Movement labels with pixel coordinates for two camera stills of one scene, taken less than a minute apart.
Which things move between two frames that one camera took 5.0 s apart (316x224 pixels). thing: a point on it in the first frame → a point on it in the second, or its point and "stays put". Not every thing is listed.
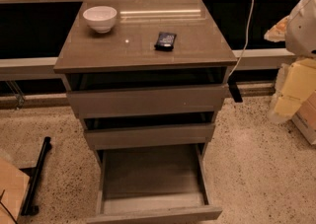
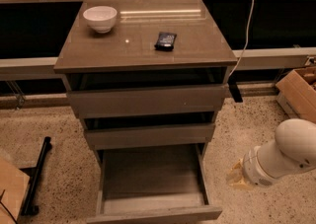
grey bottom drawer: x=153 y=185 stays put
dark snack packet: x=165 y=41 stays put
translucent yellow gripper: x=302 y=34 → x=253 y=169
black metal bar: x=29 y=208 stays put
